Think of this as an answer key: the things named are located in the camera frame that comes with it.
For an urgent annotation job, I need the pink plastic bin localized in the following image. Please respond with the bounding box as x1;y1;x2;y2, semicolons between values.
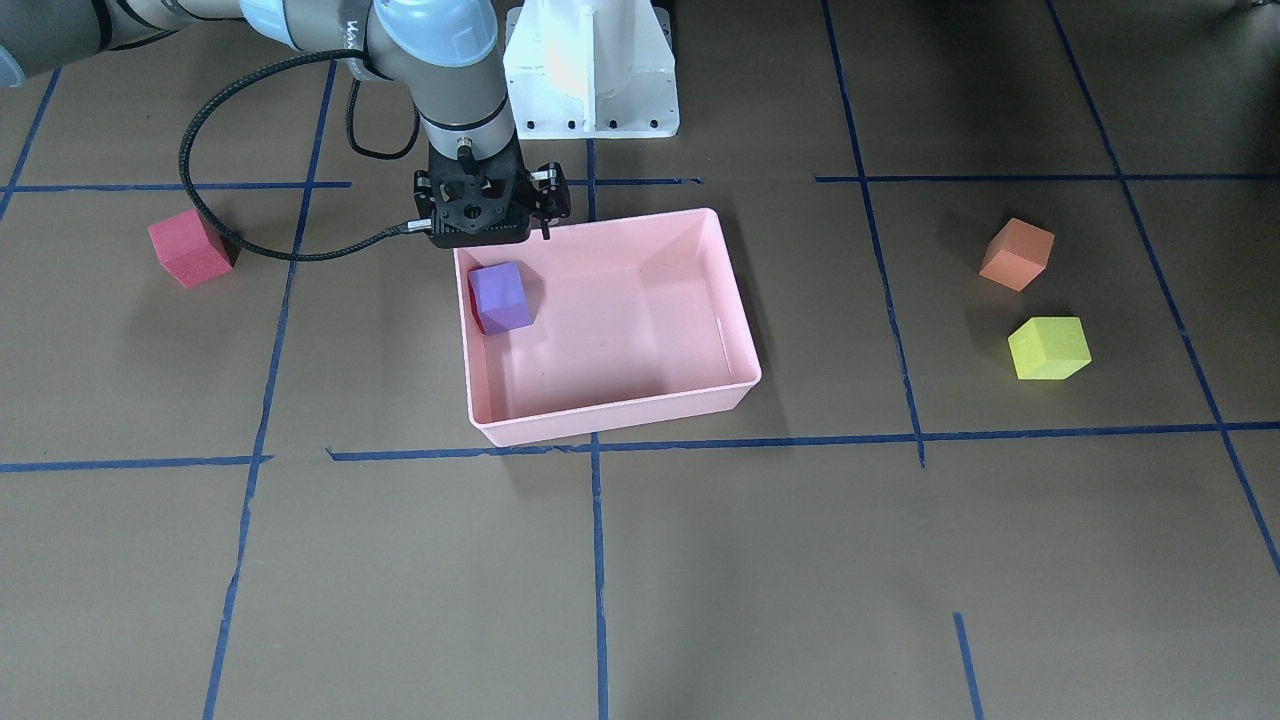
454;208;762;447

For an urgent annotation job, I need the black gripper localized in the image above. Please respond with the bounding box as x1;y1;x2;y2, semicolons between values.
413;138;536;249

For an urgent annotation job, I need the orange foam cube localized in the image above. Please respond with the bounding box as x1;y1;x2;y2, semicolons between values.
978;218;1056;292

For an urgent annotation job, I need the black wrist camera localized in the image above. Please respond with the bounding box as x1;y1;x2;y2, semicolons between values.
530;161;572;240

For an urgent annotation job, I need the yellow foam cube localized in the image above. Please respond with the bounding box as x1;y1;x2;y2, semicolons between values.
1007;316;1093;380

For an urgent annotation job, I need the purple foam cube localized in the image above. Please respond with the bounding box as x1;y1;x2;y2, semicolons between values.
466;263;534;336

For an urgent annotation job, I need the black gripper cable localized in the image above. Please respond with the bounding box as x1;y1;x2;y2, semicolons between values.
178;50;433;263

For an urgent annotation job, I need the white mounting post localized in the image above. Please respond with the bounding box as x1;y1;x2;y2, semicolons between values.
503;1;681;141

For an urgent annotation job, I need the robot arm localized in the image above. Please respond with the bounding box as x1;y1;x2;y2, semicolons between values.
1;1;554;256

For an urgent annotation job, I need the pink foam cube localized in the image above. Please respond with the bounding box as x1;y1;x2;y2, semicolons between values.
147;209;234;288

